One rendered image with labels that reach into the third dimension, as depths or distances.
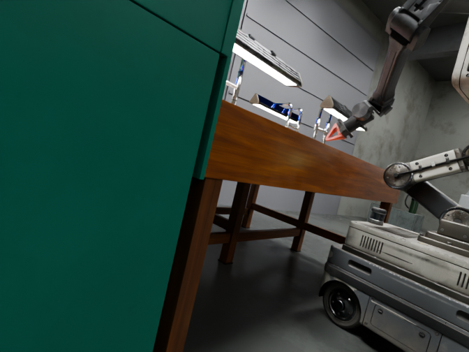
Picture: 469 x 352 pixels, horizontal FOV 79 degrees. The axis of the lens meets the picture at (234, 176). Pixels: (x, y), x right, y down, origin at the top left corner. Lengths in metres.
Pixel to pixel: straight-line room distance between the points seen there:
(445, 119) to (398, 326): 7.45
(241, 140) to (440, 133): 7.89
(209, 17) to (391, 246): 1.11
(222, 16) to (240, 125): 0.25
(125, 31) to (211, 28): 0.18
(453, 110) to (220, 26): 8.12
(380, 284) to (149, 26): 1.22
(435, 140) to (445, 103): 0.90
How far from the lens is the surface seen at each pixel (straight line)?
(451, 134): 8.42
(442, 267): 1.33
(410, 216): 5.90
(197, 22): 0.60
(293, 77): 1.42
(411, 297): 1.34
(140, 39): 0.53
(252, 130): 0.77
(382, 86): 1.18
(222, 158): 0.70
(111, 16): 0.51
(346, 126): 1.28
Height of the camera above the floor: 0.65
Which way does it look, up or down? 4 degrees down
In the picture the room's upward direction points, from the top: 13 degrees clockwise
